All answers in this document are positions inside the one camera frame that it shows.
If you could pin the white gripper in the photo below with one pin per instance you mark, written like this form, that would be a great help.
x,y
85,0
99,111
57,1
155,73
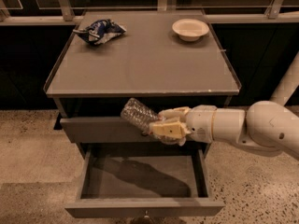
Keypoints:
x,y
199,123

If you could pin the clear plastic water bottle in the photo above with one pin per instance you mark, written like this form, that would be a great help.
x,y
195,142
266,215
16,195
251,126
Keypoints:
x,y
141,116

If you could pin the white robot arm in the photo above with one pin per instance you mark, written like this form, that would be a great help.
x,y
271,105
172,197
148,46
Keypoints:
x,y
266,128

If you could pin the grey drawer cabinet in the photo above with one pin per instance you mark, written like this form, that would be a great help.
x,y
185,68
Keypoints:
x,y
149,62

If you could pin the grey open middle drawer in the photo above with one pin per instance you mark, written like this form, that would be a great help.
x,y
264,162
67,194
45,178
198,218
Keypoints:
x,y
127,179

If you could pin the grey top drawer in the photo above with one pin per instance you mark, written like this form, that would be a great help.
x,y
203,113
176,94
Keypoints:
x,y
103,130

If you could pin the metal middle drawer knob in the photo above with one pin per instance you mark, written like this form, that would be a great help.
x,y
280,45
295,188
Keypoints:
x,y
146,216

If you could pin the white bowl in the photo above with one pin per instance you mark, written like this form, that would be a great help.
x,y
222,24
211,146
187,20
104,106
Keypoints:
x,y
190,30

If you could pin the white slanted pole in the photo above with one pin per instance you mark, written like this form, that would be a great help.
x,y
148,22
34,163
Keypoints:
x,y
288,84

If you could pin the blue crumpled chip bag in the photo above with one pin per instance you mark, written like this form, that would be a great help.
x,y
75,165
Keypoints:
x,y
100,32

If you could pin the metal railing frame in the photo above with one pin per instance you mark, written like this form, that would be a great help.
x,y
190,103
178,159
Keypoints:
x,y
56,12

